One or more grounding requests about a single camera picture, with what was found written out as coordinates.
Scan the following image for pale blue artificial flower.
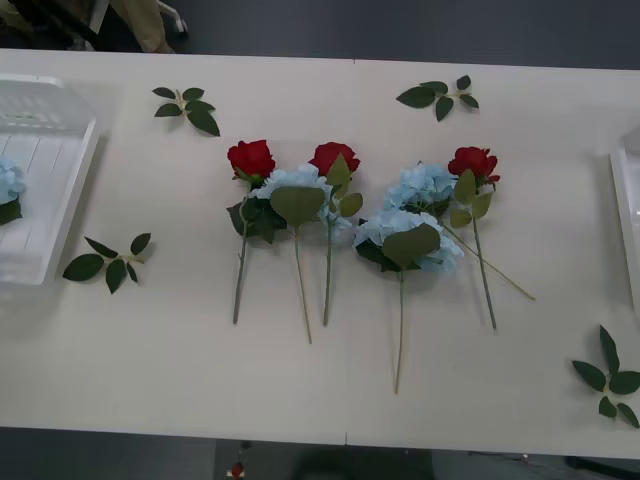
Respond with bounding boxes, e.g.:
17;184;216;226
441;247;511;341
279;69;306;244
248;163;354;346
0;154;27;227
351;208;466;395

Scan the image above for red rose dark green leaves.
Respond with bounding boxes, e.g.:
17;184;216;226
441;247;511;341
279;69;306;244
226;139;289;326

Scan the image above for red rose olive leaves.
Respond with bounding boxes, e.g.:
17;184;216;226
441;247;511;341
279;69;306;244
307;141;365;328
446;145;502;331

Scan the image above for loose green leaf twig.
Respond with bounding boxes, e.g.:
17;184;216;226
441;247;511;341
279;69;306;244
62;232;153;296
571;324;640;430
395;74;480;123
151;86;222;138

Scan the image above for pale blue flower thin stem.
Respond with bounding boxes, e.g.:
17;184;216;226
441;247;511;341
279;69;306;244
382;160;537;302

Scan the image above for person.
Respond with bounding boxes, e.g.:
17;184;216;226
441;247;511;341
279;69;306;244
0;0;177;54

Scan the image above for shallow white plastic box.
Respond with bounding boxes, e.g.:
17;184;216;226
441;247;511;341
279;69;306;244
608;127;640;314
0;73;101;294

